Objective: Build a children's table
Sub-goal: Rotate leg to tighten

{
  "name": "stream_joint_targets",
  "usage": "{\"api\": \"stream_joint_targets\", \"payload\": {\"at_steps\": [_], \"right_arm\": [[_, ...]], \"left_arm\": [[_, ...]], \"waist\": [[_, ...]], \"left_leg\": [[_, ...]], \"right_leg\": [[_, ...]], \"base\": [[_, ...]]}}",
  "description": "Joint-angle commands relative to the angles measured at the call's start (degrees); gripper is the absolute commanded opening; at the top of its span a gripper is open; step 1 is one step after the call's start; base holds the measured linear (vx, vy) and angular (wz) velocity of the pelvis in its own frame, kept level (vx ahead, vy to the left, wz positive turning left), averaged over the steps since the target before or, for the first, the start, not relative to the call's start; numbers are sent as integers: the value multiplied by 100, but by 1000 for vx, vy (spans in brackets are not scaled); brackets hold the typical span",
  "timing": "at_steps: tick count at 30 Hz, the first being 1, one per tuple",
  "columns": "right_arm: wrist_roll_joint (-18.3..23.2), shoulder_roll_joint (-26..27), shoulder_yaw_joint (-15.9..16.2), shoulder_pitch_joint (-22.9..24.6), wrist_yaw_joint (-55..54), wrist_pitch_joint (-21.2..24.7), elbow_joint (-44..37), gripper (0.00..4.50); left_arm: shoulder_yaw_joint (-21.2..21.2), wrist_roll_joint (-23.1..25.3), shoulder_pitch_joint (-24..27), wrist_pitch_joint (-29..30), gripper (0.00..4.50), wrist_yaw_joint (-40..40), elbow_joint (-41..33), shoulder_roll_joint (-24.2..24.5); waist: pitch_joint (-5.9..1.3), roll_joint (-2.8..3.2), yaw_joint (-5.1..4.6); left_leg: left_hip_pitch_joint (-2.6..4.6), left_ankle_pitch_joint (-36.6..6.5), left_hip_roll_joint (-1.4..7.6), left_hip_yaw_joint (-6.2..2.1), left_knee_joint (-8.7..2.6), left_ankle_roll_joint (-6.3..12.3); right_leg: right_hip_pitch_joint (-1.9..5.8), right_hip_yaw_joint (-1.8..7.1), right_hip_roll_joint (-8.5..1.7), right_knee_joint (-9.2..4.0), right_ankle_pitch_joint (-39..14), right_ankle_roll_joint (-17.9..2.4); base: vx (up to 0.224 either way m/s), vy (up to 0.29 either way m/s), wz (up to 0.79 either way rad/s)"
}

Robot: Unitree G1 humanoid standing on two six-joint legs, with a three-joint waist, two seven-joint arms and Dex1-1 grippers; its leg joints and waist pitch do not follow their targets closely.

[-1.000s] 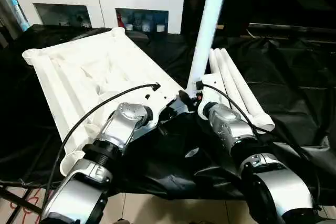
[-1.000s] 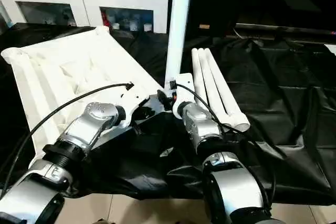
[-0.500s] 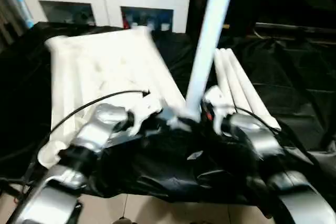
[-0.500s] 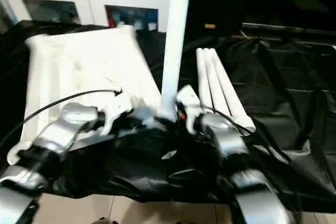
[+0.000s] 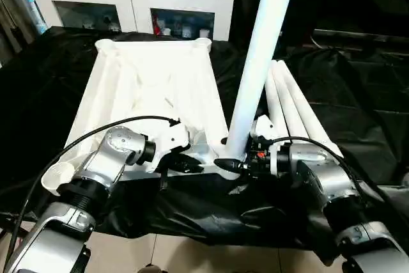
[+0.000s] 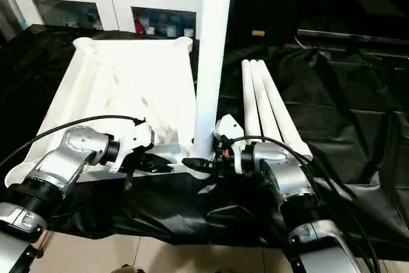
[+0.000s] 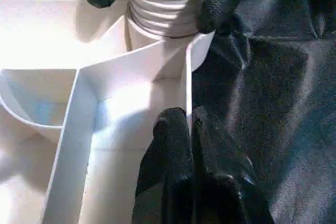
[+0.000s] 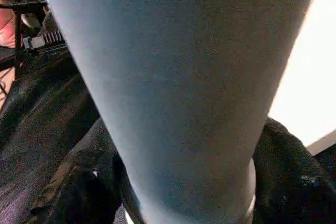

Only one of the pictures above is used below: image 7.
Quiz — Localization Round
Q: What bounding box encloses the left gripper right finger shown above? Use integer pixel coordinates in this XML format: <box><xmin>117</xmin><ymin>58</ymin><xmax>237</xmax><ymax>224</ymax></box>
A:
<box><xmin>191</xmin><ymin>107</ymin><xmax>272</xmax><ymax>224</ymax></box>

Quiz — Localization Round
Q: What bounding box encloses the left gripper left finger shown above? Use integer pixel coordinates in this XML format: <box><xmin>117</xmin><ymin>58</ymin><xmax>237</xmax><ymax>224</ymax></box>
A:
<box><xmin>135</xmin><ymin>107</ymin><xmax>196</xmax><ymax>224</ymax></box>

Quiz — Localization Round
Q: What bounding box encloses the white plastic table leg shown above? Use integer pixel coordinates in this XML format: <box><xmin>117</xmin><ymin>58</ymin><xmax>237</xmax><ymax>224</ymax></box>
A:
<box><xmin>125</xmin><ymin>0</ymin><xmax>211</xmax><ymax>38</ymax></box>

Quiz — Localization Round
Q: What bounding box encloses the white plastic table top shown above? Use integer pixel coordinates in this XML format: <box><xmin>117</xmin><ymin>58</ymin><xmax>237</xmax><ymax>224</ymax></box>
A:
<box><xmin>0</xmin><ymin>0</ymin><xmax>216</xmax><ymax>224</ymax></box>

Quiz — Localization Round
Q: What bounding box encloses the black plastic sheet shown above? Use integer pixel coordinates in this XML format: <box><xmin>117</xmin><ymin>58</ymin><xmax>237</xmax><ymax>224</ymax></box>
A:
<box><xmin>0</xmin><ymin>0</ymin><xmax>336</xmax><ymax>224</ymax></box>

